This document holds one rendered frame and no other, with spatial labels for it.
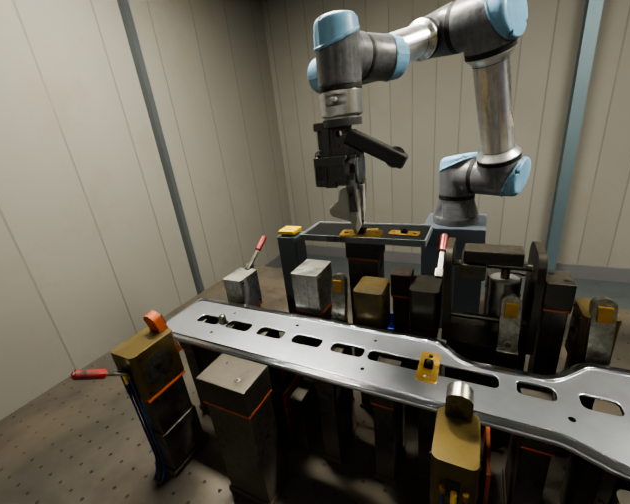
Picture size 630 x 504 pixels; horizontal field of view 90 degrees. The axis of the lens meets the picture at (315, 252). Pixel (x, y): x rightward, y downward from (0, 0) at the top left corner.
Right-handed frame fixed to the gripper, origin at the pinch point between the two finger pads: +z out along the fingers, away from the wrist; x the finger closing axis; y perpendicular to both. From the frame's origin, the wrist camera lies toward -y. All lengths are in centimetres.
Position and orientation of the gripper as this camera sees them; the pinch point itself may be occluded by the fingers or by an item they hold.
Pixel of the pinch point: (360, 225)
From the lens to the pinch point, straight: 64.0
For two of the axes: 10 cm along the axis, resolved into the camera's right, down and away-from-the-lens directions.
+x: -3.6, 3.7, -8.6
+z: 1.1, 9.3, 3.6
